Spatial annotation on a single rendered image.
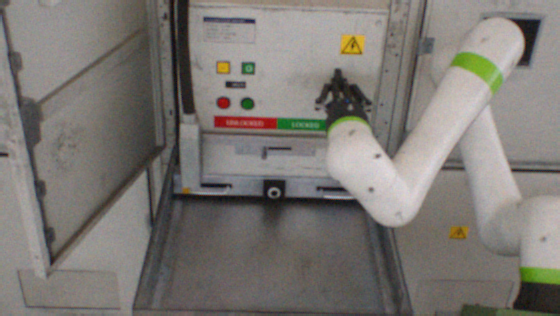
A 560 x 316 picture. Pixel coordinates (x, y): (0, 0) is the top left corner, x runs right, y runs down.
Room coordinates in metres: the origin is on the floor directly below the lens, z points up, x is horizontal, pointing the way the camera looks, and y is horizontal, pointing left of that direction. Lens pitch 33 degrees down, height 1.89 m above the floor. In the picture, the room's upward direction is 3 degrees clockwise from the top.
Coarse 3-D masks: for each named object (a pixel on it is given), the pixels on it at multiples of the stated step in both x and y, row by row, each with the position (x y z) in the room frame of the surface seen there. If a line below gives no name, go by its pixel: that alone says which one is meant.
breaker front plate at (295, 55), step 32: (192, 32) 1.40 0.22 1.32; (256, 32) 1.41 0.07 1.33; (288, 32) 1.41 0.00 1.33; (320, 32) 1.41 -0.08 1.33; (352, 32) 1.42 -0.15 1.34; (384, 32) 1.42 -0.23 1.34; (192, 64) 1.40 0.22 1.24; (256, 64) 1.41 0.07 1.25; (288, 64) 1.41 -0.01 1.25; (320, 64) 1.41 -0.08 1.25; (352, 64) 1.42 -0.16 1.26; (256, 96) 1.41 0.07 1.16; (288, 96) 1.41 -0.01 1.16; (352, 96) 1.42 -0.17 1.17; (224, 128) 1.41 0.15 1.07; (224, 160) 1.41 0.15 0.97; (256, 160) 1.41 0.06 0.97; (288, 160) 1.41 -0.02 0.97; (320, 160) 1.41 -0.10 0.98
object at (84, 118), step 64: (0, 0) 1.10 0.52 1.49; (64, 0) 1.32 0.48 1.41; (128, 0) 1.57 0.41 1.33; (0, 64) 1.07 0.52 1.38; (64, 64) 1.29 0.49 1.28; (128, 64) 1.54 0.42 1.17; (64, 128) 1.25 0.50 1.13; (128, 128) 1.51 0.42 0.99; (64, 192) 1.22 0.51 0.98; (64, 256) 1.14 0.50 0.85
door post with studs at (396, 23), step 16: (384, 0) 1.69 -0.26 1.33; (400, 0) 1.69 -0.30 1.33; (400, 16) 1.69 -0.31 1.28; (400, 32) 1.69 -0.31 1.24; (384, 48) 1.69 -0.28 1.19; (400, 48) 1.69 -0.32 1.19; (384, 64) 1.69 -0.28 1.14; (384, 80) 1.69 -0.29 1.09; (384, 96) 1.69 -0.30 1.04; (384, 112) 1.69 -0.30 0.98; (384, 128) 1.69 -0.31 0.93; (384, 144) 1.69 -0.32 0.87
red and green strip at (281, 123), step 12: (216, 120) 1.40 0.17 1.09; (228, 120) 1.41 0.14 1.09; (240, 120) 1.41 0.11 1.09; (252, 120) 1.41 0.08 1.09; (264, 120) 1.41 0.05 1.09; (276, 120) 1.41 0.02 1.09; (288, 120) 1.41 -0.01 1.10; (300, 120) 1.41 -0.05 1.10; (312, 120) 1.41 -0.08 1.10; (324, 120) 1.41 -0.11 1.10
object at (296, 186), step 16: (176, 176) 1.39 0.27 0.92; (208, 176) 1.39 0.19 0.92; (224, 176) 1.40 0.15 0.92; (240, 176) 1.40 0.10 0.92; (256, 176) 1.40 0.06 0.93; (272, 176) 1.41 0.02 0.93; (288, 176) 1.41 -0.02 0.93; (176, 192) 1.39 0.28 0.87; (240, 192) 1.40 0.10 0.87; (256, 192) 1.40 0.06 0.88; (288, 192) 1.40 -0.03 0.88; (304, 192) 1.40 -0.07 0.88; (320, 192) 1.40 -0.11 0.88; (336, 192) 1.40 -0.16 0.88
